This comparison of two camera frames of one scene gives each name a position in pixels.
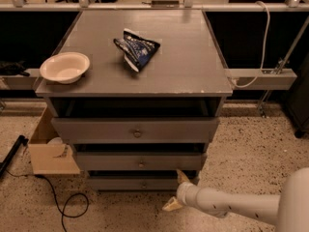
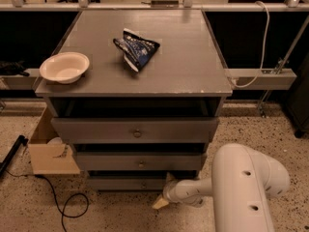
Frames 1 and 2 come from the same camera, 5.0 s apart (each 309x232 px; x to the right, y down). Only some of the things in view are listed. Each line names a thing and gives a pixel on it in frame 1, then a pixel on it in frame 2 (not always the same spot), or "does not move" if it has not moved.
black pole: [21, 139] does not move
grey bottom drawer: [134, 185] does not move
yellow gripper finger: [172, 205] → [161, 202]
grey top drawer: [137, 130] does not move
